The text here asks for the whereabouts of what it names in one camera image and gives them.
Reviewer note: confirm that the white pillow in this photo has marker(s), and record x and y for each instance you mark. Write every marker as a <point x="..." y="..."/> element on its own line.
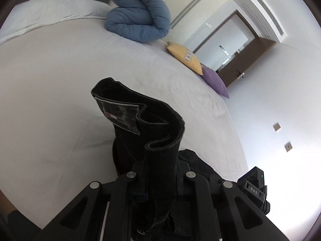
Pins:
<point x="34" y="14"/>

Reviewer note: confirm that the wall socket lower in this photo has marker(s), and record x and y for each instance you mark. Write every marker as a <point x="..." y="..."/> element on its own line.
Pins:
<point x="288" y="146"/>

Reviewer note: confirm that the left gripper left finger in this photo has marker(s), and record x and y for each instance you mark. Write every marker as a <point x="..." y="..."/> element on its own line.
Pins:
<point x="98" y="212"/>

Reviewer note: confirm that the purple cushion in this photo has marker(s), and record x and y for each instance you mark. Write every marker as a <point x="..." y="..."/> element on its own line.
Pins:
<point x="214" y="81"/>

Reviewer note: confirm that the wall socket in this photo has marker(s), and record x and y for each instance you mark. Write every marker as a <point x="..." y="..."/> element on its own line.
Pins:
<point x="288" y="146"/>
<point x="276" y="126"/>

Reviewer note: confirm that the blue rolled duvet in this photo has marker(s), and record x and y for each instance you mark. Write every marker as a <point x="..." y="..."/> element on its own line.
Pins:
<point x="139" y="20"/>

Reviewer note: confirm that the wall socket upper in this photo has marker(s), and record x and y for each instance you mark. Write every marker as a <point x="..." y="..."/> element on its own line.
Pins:
<point x="276" y="126"/>

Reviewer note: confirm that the yellow cushion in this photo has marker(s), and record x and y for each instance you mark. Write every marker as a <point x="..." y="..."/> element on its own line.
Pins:
<point x="185" y="56"/>

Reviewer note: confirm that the brown door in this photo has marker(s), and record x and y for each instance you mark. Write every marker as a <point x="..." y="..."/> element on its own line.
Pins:
<point x="243" y="60"/>

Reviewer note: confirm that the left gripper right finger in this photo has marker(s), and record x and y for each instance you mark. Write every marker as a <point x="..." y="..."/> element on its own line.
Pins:
<point x="216" y="209"/>

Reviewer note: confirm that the black denim pants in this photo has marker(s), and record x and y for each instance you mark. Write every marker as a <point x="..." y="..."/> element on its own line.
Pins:
<point x="148" y="134"/>

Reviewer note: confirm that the white bed sheet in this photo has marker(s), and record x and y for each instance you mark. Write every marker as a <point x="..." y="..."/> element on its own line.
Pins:
<point x="64" y="86"/>

